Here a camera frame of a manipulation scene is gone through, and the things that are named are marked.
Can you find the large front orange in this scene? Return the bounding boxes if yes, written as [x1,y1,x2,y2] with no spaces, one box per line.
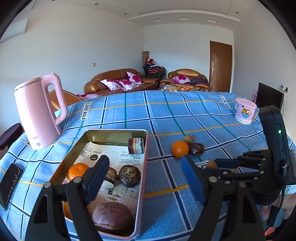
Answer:
[68,163,89,181]

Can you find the small brown longan fruit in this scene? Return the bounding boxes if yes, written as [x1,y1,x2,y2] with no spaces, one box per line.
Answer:
[183,135,194,145]

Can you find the purple round passion fruit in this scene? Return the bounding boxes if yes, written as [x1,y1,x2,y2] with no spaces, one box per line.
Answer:
[92,202,134,235]

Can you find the dark brown chocolate pastry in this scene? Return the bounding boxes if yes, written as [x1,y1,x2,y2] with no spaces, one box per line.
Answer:
[119,165,141,187]

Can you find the purple layered cake roll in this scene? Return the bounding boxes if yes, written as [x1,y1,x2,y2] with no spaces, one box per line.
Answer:
[127,137,144,155]

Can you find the small tan round fruit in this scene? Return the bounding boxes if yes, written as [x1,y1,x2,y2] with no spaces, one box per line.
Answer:
[206,160,218,169]

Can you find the dark wrinkled passion fruit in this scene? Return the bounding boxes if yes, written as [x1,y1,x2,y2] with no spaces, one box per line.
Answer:
[189,143,205,157]

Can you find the person right hand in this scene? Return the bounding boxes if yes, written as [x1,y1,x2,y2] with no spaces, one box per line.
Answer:
[260,196,296,220]

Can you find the blue plaid tablecloth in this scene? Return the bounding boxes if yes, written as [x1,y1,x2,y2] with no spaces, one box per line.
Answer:
[1,91,267,240]

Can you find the pink cartoon lidded cup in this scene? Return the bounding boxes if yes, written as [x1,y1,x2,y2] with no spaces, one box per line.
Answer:
[235,98,257,125]

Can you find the pink rectangular tin box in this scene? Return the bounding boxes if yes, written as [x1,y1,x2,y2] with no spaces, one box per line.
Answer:
[50,129,148,240]

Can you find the black smartphone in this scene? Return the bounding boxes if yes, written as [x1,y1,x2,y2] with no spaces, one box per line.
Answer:
[0,163,23,210]

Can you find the black television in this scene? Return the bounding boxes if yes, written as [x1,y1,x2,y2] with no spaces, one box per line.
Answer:
[255,82,284,110]

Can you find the printed paper leaflet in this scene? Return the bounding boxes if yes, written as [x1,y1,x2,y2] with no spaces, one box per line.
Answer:
[74,142,144,216]

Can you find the dark round stool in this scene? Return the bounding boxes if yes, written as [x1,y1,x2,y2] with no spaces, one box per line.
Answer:
[0,123,23,151]

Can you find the brown leather armchair sofa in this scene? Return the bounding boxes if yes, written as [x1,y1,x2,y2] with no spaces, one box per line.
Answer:
[159,69,211,92]

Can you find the coffee table with fruit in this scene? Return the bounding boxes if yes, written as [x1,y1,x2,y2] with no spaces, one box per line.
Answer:
[159,85,200,92]

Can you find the armchair floral pillow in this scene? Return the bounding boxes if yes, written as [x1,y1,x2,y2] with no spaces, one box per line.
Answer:
[173,75,190,84]

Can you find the brown wooden door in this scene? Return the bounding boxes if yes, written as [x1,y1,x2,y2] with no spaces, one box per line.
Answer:
[209,41,232,92]

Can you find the brown leather near armchair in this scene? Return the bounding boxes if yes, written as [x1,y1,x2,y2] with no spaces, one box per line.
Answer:
[48,89,83,112]

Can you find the pink electric kettle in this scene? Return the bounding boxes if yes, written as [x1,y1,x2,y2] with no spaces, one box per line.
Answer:
[14,73,68,150]

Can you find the stacked dark chairs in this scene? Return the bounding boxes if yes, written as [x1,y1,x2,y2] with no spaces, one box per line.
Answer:
[142,51,166,80]

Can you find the white red floral pillow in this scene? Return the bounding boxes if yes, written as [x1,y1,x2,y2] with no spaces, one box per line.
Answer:
[100,79,123,91]

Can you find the brown leather long sofa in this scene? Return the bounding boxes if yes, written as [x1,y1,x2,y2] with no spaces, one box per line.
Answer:
[84,68,160,96]

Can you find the white wall air conditioner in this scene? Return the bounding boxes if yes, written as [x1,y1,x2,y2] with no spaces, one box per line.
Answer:
[1,19,28,44]

